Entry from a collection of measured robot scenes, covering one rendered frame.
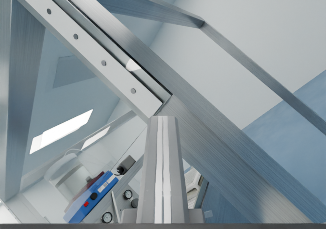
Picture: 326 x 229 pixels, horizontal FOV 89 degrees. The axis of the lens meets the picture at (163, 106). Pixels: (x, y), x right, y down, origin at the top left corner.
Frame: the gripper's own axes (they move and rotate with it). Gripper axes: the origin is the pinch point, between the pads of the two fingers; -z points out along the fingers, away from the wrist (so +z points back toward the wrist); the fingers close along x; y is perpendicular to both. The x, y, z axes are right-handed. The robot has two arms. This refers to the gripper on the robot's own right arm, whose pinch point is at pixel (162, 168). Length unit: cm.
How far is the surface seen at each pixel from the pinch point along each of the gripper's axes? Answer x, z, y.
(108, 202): 22, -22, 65
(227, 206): -43, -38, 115
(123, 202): 17, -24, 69
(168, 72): -0.8, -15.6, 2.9
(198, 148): -4.3, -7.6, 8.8
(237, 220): -49, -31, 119
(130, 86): 4.0, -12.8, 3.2
